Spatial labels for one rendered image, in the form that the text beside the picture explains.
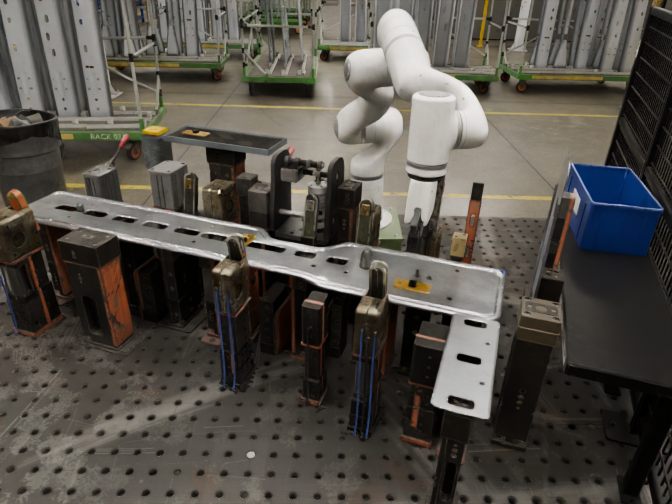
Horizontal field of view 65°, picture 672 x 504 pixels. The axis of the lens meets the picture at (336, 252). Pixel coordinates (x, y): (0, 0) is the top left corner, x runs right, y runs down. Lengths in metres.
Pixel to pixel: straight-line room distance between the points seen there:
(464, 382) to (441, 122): 0.49
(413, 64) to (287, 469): 0.90
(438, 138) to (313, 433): 0.72
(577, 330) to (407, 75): 0.62
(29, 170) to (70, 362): 2.50
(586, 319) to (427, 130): 0.51
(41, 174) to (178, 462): 2.97
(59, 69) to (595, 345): 5.13
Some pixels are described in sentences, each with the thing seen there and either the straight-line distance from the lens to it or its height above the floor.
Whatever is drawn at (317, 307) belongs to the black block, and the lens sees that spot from 1.16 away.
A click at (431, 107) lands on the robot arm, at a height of 1.42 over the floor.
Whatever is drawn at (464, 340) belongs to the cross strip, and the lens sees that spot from 1.10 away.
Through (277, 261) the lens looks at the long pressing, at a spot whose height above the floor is 1.00.
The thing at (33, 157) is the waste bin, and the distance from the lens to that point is 3.94.
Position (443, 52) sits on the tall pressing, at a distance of 8.55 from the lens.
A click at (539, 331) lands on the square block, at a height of 1.03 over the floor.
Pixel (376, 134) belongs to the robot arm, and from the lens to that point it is 1.81.
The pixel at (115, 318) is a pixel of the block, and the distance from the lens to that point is 1.54.
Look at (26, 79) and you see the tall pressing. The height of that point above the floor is 0.64.
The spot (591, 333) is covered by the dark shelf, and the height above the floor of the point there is 1.03.
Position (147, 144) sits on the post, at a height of 1.12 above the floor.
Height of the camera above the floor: 1.66
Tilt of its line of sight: 29 degrees down
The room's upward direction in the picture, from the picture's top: 2 degrees clockwise
